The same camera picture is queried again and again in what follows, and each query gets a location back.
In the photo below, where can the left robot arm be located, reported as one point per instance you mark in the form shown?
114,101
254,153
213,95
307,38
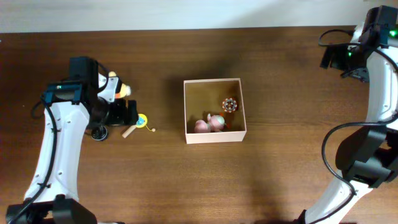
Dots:
52,196

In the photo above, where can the pink pig toy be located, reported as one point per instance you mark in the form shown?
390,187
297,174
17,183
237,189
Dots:
213,124

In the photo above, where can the yellow plush duck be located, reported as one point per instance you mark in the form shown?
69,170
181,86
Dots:
121,90

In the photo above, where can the orange round toy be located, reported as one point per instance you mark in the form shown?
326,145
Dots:
229,105

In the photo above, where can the yellow rattle drum toy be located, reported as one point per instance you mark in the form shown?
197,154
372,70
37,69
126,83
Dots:
141,123

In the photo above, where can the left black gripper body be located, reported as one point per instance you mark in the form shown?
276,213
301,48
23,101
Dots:
115,112

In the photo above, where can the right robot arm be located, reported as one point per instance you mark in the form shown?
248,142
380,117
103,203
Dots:
361,155

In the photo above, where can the white cardboard box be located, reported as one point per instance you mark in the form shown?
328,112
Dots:
203,97

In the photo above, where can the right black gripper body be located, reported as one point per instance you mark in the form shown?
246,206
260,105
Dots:
344,58

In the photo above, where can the black round cap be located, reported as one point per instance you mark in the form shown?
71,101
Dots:
99,133

